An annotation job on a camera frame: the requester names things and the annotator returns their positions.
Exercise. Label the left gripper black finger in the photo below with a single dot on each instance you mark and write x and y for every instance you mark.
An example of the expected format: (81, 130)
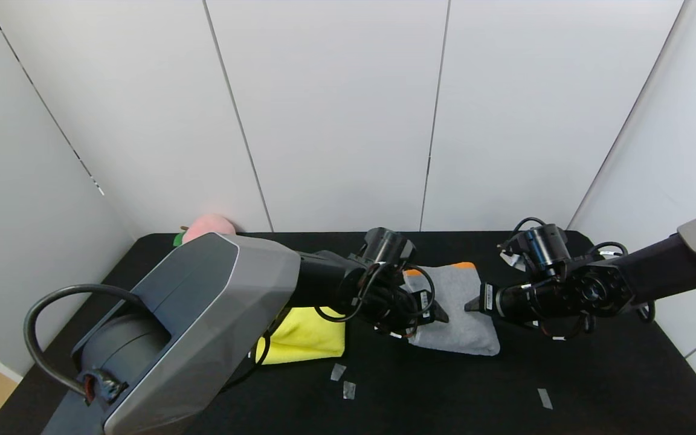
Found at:
(440, 313)

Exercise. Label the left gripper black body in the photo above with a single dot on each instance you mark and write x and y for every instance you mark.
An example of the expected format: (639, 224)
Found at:
(424, 302)

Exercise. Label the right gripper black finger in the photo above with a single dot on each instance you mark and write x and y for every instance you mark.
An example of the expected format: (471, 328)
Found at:
(473, 305)

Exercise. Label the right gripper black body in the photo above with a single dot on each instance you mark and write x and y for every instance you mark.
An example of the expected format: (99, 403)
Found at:
(489, 297)

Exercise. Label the grey towel with orange stripes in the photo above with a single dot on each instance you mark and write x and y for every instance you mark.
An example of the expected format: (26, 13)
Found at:
(463, 314)

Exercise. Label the yellow microfibre towel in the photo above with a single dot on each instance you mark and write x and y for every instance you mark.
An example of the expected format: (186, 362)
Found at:
(306, 338)

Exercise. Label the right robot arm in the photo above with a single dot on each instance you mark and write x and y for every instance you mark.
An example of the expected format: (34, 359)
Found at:
(656, 278)

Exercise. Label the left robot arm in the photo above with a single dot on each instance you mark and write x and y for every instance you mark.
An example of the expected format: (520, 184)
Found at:
(203, 314)

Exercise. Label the clear tape piece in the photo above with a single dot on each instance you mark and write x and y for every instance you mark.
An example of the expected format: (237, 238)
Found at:
(338, 371)
(349, 389)
(544, 399)

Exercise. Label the pink peach plush toy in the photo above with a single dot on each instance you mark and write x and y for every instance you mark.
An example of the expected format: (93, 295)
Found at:
(209, 225)

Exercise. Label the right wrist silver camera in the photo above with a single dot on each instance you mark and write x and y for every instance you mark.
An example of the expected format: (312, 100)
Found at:
(514, 258)

